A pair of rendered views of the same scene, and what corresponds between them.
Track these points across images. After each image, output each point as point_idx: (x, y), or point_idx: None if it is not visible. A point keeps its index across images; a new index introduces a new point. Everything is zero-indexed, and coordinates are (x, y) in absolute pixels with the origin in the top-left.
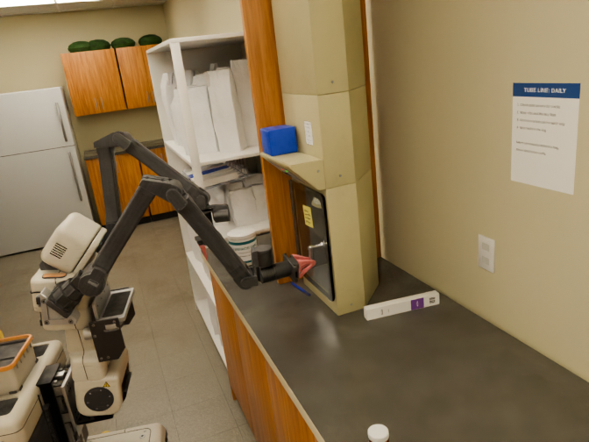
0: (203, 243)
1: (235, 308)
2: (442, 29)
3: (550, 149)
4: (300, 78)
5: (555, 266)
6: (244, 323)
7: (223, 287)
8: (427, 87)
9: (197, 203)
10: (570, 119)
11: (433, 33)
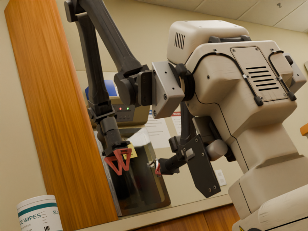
0: (127, 147)
1: (164, 215)
2: None
3: (160, 132)
4: (105, 63)
5: (179, 177)
6: (188, 211)
7: (123, 219)
8: None
9: (112, 107)
10: (162, 121)
11: None
